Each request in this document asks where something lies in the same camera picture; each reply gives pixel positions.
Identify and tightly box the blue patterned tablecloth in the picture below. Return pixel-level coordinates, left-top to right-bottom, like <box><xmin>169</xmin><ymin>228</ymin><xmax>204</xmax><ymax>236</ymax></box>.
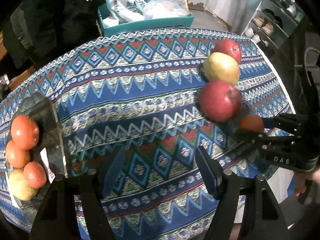
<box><xmin>0</xmin><ymin>29</ymin><xmax>299</xmax><ymax>240</ymax></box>

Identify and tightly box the wooden drawer box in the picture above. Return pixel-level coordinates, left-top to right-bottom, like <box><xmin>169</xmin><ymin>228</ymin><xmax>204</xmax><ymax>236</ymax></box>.
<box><xmin>7</xmin><ymin>66</ymin><xmax>35</xmax><ymax>91</ymax></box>

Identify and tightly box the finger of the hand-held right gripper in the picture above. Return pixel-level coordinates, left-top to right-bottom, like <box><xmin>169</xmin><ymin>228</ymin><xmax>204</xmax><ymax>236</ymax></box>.
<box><xmin>236</xmin><ymin>129</ymin><xmax>302</xmax><ymax>151</ymax></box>
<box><xmin>261</xmin><ymin>114</ymin><xmax>304</xmax><ymax>131</ymax></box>

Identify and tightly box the large orange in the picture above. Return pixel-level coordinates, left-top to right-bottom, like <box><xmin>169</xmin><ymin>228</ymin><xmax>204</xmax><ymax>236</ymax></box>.
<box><xmin>11</xmin><ymin>115</ymin><xmax>40</xmax><ymax>150</ymax></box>
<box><xmin>5</xmin><ymin>140</ymin><xmax>31</xmax><ymax>168</ymax></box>

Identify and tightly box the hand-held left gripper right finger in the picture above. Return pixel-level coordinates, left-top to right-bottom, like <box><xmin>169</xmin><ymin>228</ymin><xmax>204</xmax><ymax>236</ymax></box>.
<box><xmin>194</xmin><ymin>145</ymin><xmax>289</xmax><ymax>240</ymax></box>

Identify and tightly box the red apple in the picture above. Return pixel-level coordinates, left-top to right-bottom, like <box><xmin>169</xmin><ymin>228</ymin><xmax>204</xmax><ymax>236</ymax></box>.
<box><xmin>199</xmin><ymin>80</ymin><xmax>242</xmax><ymax>123</ymax></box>
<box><xmin>214</xmin><ymin>39</ymin><xmax>242</xmax><ymax>64</ymax></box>

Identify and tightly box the white rice bag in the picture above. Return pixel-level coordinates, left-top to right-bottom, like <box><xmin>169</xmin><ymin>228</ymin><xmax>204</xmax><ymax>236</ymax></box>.
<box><xmin>86</xmin><ymin>0</ymin><xmax>148</xmax><ymax>23</ymax></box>

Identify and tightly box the small tangerine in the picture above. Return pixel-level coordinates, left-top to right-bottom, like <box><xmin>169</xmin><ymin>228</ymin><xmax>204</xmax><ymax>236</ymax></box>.
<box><xmin>239</xmin><ymin>114</ymin><xmax>265</xmax><ymax>133</ymax></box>
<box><xmin>24</xmin><ymin>161</ymin><xmax>47</xmax><ymax>189</ymax></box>

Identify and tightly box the clear plastic bag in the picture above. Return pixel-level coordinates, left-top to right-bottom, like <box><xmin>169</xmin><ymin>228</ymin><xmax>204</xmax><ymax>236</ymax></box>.
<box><xmin>142</xmin><ymin>0</ymin><xmax>189</xmax><ymax>19</ymax></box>

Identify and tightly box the yellow pear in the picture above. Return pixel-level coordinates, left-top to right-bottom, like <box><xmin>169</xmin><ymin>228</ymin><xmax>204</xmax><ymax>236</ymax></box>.
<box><xmin>203</xmin><ymin>52</ymin><xmax>240</xmax><ymax>87</ymax></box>
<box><xmin>8</xmin><ymin>168</ymin><xmax>39</xmax><ymax>201</ymax></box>

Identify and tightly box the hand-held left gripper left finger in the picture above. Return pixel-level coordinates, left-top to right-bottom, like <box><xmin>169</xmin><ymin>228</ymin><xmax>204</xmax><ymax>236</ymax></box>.
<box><xmin>29</xmin><ymin>145</ymin><xmax>126</xmax><ymax>240</ymax></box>

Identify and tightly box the black jacket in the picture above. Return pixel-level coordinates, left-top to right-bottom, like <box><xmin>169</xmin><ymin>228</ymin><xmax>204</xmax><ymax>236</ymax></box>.
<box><xmin>0</xmin><ymin>0</ymin><xmax>101</xmax><ymax>68</ymax></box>

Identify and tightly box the teal plastic crate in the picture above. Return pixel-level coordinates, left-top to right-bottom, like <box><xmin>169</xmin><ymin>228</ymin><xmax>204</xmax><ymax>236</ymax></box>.
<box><xmin>97</xmin><ymin>4</ymin><xmax>195</xmax><ymax>37</ymax></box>

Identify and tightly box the black bag with strap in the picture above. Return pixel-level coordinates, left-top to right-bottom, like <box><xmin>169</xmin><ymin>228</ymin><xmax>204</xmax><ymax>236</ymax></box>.
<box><xmin>296</xmin><ymin>47</ymin><xmax>320</xmax><ymax>120</ymax></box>

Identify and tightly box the glass bowl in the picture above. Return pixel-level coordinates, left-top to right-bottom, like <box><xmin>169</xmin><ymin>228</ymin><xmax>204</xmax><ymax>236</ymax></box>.
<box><xmin>4</xmin><ymin>92</ymin><xmax>69</xmax><ymax>213</ymax></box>

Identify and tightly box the person's right hand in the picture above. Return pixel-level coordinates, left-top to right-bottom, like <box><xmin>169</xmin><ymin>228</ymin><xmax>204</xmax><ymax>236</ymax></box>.
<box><xmin>293</xmin><ymin>166</ymin><xmax>320</xmax><ymax>197</ymax></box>

